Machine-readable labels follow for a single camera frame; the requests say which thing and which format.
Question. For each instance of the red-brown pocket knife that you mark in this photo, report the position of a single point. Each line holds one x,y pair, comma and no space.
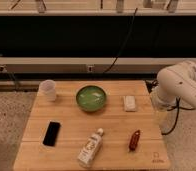
134,140

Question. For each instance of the black smartphone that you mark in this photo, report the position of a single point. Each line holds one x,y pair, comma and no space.
51,133

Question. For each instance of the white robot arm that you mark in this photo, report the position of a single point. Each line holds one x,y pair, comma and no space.
176,81

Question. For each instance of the white plastic bottle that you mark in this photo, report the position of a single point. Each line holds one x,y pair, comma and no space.
91,148

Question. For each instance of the clear plastic cup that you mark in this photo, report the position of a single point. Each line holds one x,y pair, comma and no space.
48,89

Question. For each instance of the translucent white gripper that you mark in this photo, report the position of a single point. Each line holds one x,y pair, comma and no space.
160,105

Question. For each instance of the white rectangular block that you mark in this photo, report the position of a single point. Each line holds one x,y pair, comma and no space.
129,103

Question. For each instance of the green ceramic bowl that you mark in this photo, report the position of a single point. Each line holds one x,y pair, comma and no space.
91,98

